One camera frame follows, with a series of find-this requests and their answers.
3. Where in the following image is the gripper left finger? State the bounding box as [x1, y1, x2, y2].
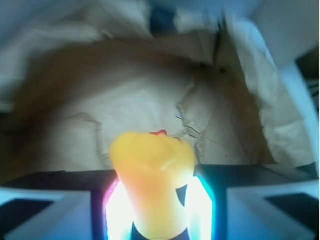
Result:
[0, 170, 117, 240]

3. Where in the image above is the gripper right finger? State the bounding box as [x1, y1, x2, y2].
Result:
[195, 165, 320, 240]

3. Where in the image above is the yellow rubber duck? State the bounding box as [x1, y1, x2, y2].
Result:
[109, 130, 196, 240]

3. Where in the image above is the brown paper bag bin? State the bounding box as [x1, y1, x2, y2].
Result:
[0, 0, 318, 183]

